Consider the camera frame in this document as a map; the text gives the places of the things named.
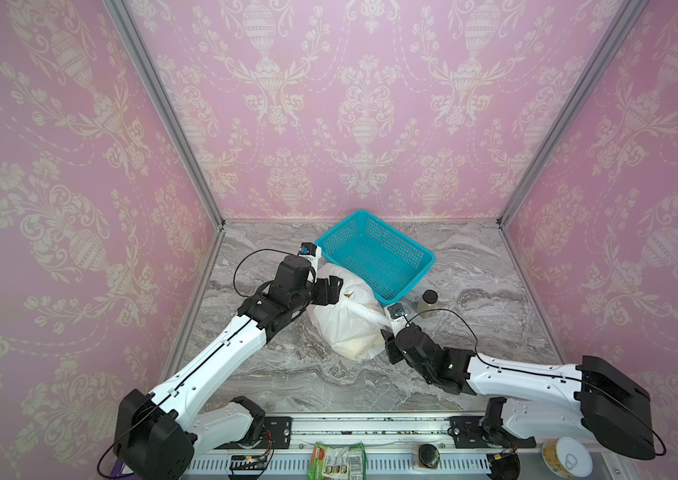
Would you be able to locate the white plastic bag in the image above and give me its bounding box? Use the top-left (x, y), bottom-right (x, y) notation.
top-left (307, 263), bottom-right (391, 362)

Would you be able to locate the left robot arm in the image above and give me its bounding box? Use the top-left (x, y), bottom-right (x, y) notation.
top-left (110, 243), bottom-right (343, 479)

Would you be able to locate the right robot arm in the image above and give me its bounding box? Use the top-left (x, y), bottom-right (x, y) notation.
top-left (382, 323), bottom-right (659, 460)

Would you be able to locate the small black-capped bottle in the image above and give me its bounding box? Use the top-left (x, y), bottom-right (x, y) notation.
top-left (416, 289), bottom-right (439, 318)

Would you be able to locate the teal plastic basket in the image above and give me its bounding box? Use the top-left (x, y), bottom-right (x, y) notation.
top-left (316, 209), bottom-right (436, 305)

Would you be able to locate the black-lidded jar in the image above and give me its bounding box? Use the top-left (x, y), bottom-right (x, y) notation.
top-left (416, 443), bottom-right (441, 470)

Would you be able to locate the green snack packet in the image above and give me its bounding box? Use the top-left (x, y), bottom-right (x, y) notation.
top-left (308, 443), bottom-right (367, 480)

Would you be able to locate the white-lidded can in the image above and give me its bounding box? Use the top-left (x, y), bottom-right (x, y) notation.
top-left (542, 437), bottom-right (594, 479)

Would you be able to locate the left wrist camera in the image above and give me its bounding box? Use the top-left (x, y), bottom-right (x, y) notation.
top-left (298, 242), bottom-right (322, 271)

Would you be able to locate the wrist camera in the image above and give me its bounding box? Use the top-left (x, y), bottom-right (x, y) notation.
top-left (385, 303), bottom-right (409, 336)
top-left (298, 242), bottom-right (322, 271)

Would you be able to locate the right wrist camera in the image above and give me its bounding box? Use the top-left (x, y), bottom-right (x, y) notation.
top-left (385, 303), bottom-right (409, 336)

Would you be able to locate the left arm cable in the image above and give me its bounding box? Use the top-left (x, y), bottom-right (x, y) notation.
top-left (232, 248), bottom-right (301, 299)

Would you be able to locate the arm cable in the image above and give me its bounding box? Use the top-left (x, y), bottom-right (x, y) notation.
top-left (232, 248), bottom-right (301, 299)
top-left (404, 308), bottom-right (668, 457)

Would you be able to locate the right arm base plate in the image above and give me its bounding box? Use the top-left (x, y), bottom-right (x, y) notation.
top-left (447, 416), bottom-right (537, 449)

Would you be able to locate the aluminium front rail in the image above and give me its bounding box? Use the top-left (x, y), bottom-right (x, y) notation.
top-left (182, 410), bottom-right (622, 480)

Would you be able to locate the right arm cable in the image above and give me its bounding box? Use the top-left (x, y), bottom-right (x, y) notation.
top-left (404, 308), bottom-right (668, 457)

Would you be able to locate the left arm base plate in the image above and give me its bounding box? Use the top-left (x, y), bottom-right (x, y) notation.
top-left (218, 416), bottom-right (293, 450)

